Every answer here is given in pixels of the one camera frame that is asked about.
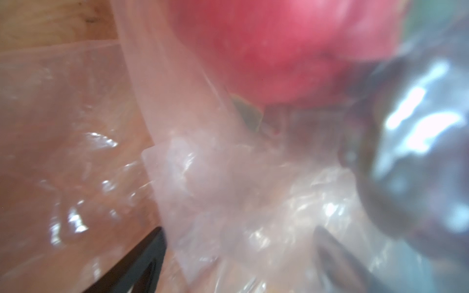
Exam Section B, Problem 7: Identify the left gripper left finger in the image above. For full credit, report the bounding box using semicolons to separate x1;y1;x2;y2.
85;227;167;293

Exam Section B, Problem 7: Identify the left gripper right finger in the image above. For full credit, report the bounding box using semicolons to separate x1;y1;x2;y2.
313;226;392;293

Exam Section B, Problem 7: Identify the clear zip-top bag blue seal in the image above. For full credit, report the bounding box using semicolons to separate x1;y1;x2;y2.
1;41;160;293

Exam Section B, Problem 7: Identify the bag dragon fruit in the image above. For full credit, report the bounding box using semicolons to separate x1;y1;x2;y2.
166;1;405;107

